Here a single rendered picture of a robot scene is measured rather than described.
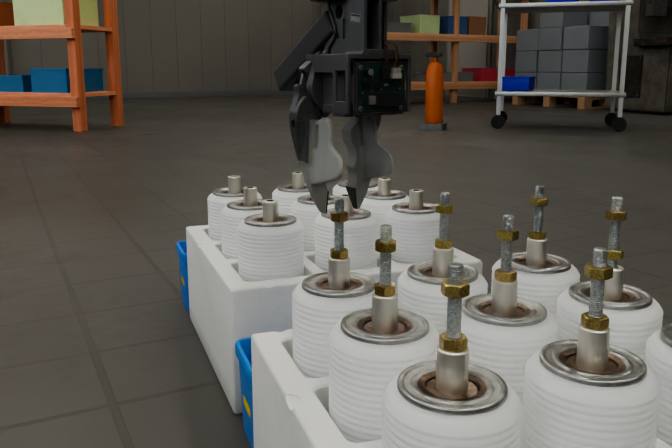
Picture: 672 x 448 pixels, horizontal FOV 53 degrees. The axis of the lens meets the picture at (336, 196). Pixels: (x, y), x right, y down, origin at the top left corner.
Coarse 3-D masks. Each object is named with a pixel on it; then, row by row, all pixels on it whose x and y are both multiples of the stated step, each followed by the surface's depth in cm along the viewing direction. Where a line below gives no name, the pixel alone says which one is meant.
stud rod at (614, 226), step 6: (612, 198) 64; (618, 198) 63; (612, 204) 64; (618, 204) 63; (612, 210) 64; (618, 210) 63; (612, 222) 64; (618, 222) 64; (612, 228) 64; (618, 228) 64; (612, 234) 64; (618, 234) 64; (612, 240) 64; (618, 240) 64; (612, 246) 64; (618, 246) 64; (612, 264) 64
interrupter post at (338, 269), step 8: (328, 264) 68; (336, 264) 67; (344, 264) 67; (328, 272) 68; (336, 272) 67; (344, 272) 67; (328, 280) 68; (336, 280) 68; (344, 280) 68; (336, 288) 68; (344, 288) 68
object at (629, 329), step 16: (560, 304) 66; (576, 304) 64; (656, 304) 64; (560, 320) 66; (576, 320) 63; (624, 320) 61; (640, 320) 61; (656, 320) 62; (560, 336) 66; (576, 336) 63; (624, 336) 61; (640, 336) 61; (640, 352) 62
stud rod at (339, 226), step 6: (336, 204) 67; (342, 204) 67; (336, 210) 67; (342, 210) 67; (336, 222) 67; (342, 222) 67; (336, 228) 67; (342, 228) 67; (336, 234) 67; (342, 234) 67; (336, 240) 67; (342, 240) 68; (336, 246) 68; (342, 246) 68
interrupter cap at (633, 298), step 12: (576, 288) 67; (588, 288) 67; (624, 288) 67; (636, 288) 67; (576, 300) 64; (588, 300) 63; (612, 300) 64; (624, 300) 64; (636, 300) 63; (648, 300) 63
